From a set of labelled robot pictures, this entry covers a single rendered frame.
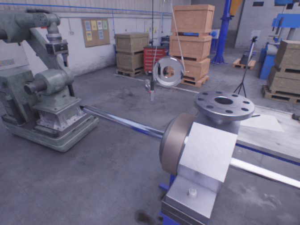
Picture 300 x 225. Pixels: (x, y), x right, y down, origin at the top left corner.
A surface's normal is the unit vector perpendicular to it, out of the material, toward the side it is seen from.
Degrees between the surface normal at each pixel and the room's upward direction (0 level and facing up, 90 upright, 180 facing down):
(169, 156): 74
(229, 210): 0
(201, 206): 0
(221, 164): 45
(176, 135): 41
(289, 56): 90
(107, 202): 0
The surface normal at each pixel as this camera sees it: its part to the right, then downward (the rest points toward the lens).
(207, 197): 0.00, -0.87
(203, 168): -0.37, -0.31
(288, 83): -0.46, 0.44
